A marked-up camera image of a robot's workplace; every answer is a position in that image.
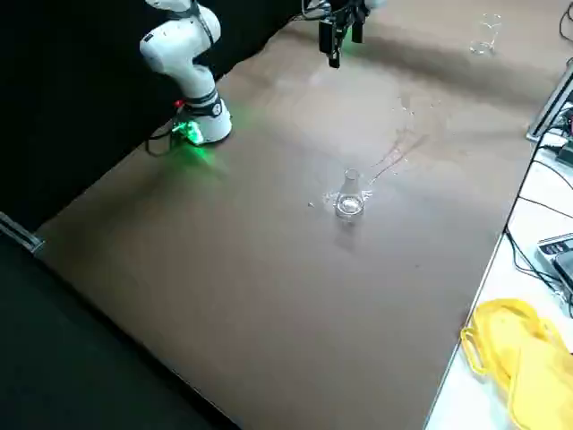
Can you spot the aluminium frame profile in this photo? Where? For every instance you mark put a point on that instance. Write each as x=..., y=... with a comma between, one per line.
x=27, y=239
x=553, y=105

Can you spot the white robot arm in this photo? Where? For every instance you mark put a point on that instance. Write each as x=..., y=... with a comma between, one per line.
x=179, y=45

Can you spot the clear glass beaker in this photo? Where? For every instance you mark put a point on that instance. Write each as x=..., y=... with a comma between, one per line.
x=485, y=42

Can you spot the silver digital scale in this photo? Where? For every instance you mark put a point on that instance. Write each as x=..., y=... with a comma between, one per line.
x=557, y=251

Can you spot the black power adapter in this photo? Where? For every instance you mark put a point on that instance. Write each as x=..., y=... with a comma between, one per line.
x=565, y=154

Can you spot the white desk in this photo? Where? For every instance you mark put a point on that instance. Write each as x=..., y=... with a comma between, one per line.
x=497, y=277

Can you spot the clear glass conical flask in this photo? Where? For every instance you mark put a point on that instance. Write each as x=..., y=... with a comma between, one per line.
x=349, y=203

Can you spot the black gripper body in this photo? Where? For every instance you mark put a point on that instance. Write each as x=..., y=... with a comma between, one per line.
x=347, y=9

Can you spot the yellow fabric bag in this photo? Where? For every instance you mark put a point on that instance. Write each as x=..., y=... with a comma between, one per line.
x=528, y=358

